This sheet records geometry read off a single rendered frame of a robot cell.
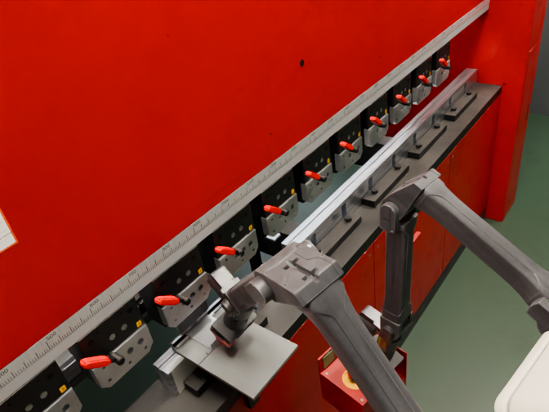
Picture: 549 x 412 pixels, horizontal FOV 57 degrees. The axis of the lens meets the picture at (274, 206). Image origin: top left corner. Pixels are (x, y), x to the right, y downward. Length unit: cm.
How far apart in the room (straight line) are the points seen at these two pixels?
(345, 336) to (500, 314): 216
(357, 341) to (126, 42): 67
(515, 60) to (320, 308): 240
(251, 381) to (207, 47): 77
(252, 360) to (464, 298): 175
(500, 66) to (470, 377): 157
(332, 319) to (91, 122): 57
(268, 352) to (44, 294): 56
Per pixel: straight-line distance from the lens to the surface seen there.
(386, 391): 73
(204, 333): 139
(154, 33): 105
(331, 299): 67
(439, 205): 106
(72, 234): 101
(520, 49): 291
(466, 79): 281
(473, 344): 265
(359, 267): 181
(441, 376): 251
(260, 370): 128
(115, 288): 112
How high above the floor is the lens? 200
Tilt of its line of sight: 34 degrees down
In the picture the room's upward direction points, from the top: 9 degrees counter-clockwise
